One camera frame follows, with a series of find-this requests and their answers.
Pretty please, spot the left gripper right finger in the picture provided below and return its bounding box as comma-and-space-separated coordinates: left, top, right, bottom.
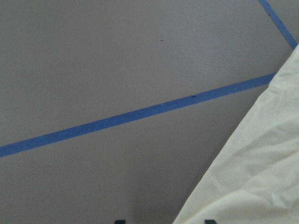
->
205, 219, 215, 224

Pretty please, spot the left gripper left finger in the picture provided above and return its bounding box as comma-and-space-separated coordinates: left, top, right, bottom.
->
114, 220, 126, 224

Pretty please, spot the cream long sleeve shirt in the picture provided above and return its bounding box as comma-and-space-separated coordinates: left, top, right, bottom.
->
174, 49, 299, 224

